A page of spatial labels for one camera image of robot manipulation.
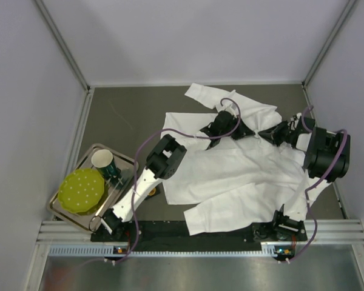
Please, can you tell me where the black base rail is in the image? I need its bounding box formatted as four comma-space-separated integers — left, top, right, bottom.
90, 220, 309, 252

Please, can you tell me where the green polka dot plate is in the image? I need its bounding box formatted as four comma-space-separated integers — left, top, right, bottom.
58, 168, 105, 214

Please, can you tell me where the white button-up shirt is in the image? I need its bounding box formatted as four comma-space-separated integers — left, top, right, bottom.
159, 82, 331, 236

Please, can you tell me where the small black box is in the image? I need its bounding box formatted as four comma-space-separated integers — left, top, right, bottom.
149, 186, 161, 197

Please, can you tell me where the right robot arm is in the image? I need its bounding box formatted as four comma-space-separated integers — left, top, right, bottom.
251, 114, 351, 243

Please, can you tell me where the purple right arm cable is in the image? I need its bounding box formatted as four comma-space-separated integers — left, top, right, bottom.
286, 105, 348, 263

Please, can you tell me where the yellow sunflower brooch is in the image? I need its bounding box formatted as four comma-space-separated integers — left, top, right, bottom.
149, 189, 157, 196

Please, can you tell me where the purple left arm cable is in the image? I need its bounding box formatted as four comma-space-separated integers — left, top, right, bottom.
104, 98, 242, 267

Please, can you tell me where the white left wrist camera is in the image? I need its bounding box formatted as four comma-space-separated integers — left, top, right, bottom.
224, 103, 239, 117

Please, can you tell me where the silver metal tray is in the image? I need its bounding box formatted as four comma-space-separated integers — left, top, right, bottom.
47, 144, 138, 233

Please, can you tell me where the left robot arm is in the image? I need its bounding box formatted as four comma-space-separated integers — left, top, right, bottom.
101, 110, 255, 238

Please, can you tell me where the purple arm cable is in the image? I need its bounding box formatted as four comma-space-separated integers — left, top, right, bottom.
104, 98, 242, 267
286, 105, 348, 263

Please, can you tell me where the green paper cup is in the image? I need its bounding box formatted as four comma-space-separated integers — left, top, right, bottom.
91, 149, 121, 179

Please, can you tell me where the metal knife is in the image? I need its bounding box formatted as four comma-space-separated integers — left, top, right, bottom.
92, 200, 110, 221

